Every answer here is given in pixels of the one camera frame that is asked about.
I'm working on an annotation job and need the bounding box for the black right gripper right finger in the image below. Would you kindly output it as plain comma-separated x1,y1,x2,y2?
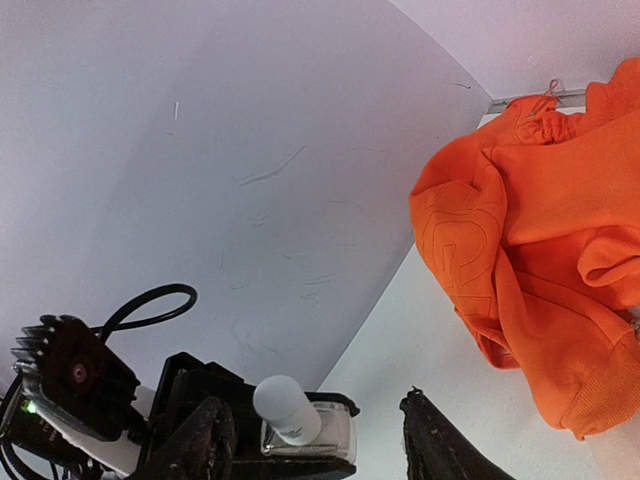
400,387,513,480

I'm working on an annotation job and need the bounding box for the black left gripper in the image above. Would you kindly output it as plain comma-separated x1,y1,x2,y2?
144,352,357,479

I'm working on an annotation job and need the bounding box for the orange sweatshirt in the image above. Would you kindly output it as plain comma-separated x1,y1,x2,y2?
408,58,639,439

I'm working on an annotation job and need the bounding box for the clear nail polish bottle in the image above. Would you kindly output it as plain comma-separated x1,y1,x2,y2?
253,375,359,465

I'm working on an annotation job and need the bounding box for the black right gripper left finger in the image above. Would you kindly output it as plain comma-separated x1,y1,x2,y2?
132,397,235,480

